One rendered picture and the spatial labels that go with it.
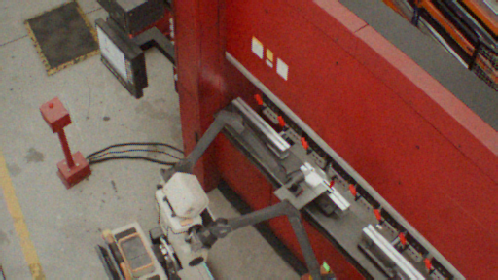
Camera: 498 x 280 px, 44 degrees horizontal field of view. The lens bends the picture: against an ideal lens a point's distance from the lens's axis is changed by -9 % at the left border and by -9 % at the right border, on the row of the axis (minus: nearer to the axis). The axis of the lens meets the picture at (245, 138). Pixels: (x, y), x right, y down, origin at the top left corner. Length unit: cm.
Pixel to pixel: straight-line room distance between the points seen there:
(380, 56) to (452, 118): 43
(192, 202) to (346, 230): 101
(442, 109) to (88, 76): 389
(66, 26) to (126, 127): 146
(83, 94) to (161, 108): 74
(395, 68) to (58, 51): 404
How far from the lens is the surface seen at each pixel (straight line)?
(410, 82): 283
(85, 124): 564
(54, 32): 650
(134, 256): 386
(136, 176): 525
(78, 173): 524
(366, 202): 367
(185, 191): 349
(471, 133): 272
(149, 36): 450
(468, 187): 295
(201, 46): 392
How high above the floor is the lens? 431
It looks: 53 degrees down
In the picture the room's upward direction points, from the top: 1 degrees clockwise
